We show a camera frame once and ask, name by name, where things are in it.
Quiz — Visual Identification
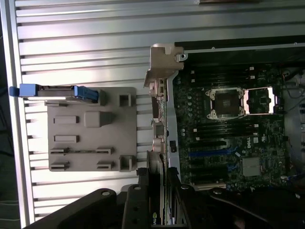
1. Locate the silver chipset heatsink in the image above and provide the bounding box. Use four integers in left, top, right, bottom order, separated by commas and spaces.
240, 157, 262, 177

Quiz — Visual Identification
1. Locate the blue expansion slot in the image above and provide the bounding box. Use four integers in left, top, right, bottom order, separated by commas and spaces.
189, 149, 237, 158

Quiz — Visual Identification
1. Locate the green motherboard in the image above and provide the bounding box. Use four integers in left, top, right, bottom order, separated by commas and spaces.
173, 66, 290, 191

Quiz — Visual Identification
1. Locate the grey plastic parts rack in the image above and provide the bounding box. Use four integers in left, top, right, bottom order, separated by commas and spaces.
44, 87, 138, 173

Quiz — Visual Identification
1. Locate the green RAM stick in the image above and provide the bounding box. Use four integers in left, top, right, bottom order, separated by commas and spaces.
63, 149, 99, 153

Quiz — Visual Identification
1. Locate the open black PC case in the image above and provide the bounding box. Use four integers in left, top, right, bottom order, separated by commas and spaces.
149, 42, 305, 229

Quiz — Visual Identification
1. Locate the CPU socket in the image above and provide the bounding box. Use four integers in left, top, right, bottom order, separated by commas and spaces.
206, 87, 247, 120

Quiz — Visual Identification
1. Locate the metal socket cover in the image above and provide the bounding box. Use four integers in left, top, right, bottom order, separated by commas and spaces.
245, 86, 279, 115

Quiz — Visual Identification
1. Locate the hard disk in blue carrier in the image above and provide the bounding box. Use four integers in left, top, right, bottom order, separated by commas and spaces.
9, 83, 99, 104

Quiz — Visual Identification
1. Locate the grey card retainer bracket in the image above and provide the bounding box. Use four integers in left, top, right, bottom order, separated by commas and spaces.
143, 43, 186, 96

